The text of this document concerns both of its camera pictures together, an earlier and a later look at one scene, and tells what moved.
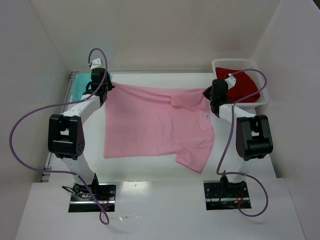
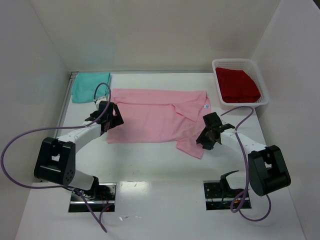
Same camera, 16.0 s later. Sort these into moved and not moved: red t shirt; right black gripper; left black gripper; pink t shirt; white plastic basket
Moved: right black gripper; left black gripper; pink t shirt
Not moved: white plastic basket; red t shirt
